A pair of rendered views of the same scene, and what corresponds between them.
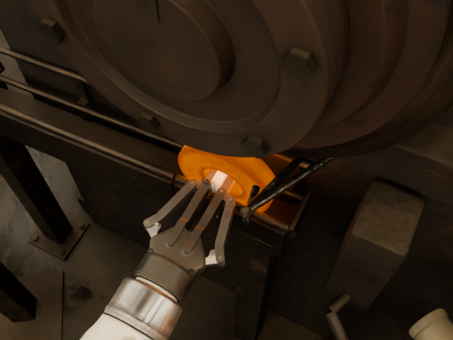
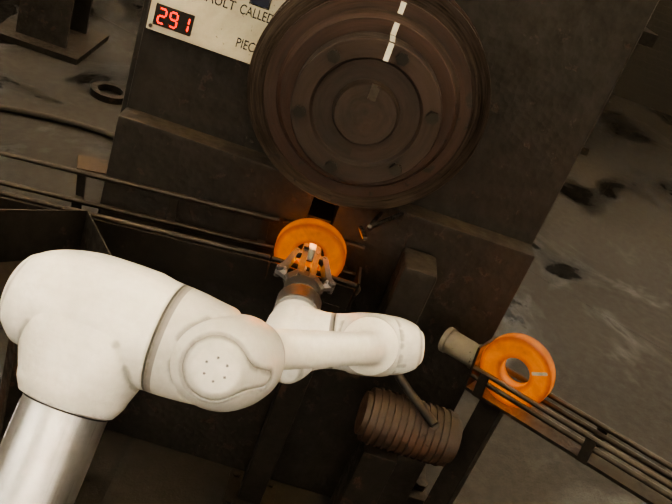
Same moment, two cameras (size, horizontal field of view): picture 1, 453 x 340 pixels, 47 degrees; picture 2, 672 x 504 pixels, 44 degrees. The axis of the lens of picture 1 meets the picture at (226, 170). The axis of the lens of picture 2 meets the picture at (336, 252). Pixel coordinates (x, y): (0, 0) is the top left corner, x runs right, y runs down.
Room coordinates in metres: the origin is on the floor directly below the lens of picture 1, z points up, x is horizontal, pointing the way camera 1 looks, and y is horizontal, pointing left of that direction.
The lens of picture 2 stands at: (-0.93, 0.81, 1.60)
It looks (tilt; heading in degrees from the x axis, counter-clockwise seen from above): 28 degrees down; 327
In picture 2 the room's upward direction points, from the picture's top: 21 degrees clockwise
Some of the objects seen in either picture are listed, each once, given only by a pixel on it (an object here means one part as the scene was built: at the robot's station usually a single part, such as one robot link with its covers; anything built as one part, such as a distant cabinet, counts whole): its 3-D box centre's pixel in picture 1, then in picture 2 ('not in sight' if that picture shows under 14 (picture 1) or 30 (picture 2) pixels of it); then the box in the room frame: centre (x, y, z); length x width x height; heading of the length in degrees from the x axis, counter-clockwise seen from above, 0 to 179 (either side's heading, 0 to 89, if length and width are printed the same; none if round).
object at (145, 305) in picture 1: (145, 309); (297, 308); (0.20, 0.11, 0.74); 0.09 x 0.06 x 0.09; 63
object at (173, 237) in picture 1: (189, 216); (301, 266); (0.34, 0.05, 0.75); 0.11 x 0.01 x 0.04; 154
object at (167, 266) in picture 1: (173, 260); (302, 287); (0.27, 0.07, 0.74); 0.09 x 0.08 x 0.07; 153
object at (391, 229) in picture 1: (369, 248); (402, 303); (0.31, -0.22, 0.68); 0.11 x 0.08 x 0.24; 153
